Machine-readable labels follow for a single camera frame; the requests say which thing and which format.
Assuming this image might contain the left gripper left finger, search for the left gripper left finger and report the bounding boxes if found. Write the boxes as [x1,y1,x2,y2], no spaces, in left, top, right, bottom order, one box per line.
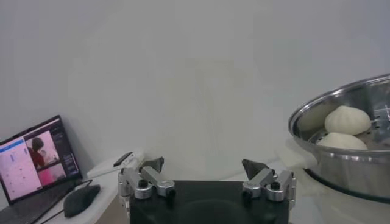
[118,156,177,201]

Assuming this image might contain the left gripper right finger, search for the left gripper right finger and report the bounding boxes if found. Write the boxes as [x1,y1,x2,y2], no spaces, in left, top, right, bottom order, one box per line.
[241,158,297,203]

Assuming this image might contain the white steamed baozi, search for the white steamed baozi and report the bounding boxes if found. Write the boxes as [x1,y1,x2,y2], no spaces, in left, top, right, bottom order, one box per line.
[324,105,372,136]
[316,131,369,151]

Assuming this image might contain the stainless steel steamer basket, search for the stainless steel steamer basket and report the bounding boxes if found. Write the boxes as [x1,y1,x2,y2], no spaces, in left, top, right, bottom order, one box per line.
[288,74,390,201]

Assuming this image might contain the small black and white device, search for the small black and white device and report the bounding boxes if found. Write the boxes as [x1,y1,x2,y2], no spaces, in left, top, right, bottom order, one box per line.
[113,151,144,168]

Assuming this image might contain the white side table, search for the white side table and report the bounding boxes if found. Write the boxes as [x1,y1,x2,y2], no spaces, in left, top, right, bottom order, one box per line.
[33,164,129,224]

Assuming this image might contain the flat white box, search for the flat white box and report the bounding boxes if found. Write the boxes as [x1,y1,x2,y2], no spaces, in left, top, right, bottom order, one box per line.
[87,149,146,180]

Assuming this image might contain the black computer mouse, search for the black computer mouse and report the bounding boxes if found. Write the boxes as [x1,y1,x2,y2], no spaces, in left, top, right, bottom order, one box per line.
[63,184,101,219]

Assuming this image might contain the cream electric cooker pot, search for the cream electric cooker pot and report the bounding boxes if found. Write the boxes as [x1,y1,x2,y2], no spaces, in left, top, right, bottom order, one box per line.
[275,142,390,224]

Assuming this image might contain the black laptop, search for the black laptop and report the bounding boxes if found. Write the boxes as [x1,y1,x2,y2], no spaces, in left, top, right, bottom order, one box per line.
[0,114,83,224]

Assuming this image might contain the black mouse cable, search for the black mouse cable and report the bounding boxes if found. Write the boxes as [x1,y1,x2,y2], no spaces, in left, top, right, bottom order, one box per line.
[39,179,94,224]

